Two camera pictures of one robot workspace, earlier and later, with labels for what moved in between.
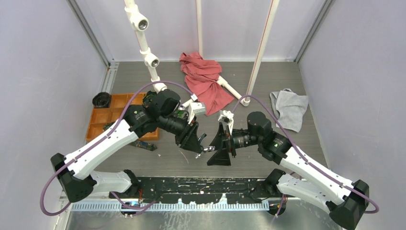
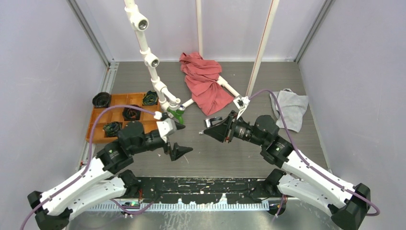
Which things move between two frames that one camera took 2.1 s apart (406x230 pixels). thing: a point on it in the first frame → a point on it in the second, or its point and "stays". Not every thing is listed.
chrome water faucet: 208,149 → 208,122
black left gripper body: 181,139 → 168,150
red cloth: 201,76 stays
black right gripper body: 228,143 → 229,131
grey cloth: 289,108 stays
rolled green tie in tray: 149,97 stays
